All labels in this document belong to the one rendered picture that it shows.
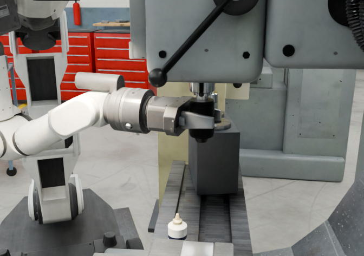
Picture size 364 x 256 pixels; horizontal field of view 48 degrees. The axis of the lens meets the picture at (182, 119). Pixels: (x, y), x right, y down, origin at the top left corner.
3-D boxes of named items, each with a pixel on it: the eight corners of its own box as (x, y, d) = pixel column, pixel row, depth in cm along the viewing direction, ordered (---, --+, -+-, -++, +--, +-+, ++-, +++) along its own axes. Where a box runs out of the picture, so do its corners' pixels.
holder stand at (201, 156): (196, 195, 117) (196, 128, 112) (187, 165, 138) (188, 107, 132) (238, 194, 118) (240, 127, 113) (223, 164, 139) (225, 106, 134)
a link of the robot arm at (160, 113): (174, 99, 72) (113, 94, 75) (174, 151, 74) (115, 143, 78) (196, 85, 83) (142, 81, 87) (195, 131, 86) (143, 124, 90)
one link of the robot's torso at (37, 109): (24, 146, 146) (10, 11, 137) (75, 142, 151) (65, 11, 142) (20, 158, 132) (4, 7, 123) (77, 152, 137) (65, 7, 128)
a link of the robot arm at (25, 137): (53, 145, 85) (-6, 174, 94) (82, 131, 95) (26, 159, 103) (30, 99, 84) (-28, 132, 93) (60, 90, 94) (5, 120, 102)
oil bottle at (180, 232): (167, 264, 87) (166, 217, 84) (169, 253, 91) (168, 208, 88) (186, 265, 87) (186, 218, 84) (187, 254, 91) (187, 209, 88)
